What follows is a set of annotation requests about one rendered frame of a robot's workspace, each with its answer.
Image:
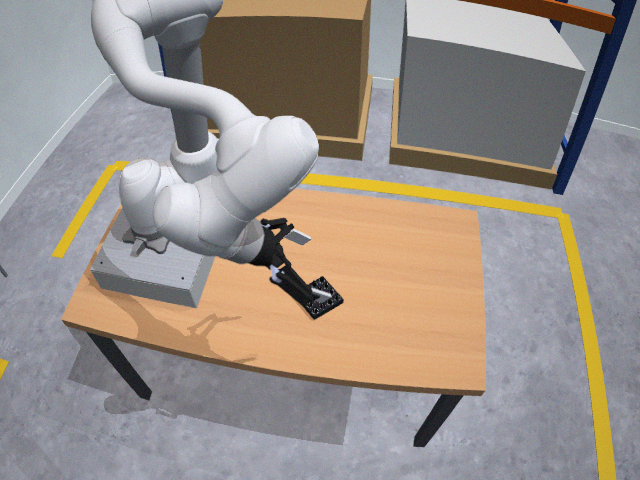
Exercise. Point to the black knob box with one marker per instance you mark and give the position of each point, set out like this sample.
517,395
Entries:
322,308

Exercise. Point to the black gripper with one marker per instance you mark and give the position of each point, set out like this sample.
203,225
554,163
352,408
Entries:
286,277

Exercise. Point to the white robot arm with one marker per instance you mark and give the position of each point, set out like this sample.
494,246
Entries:
259,161

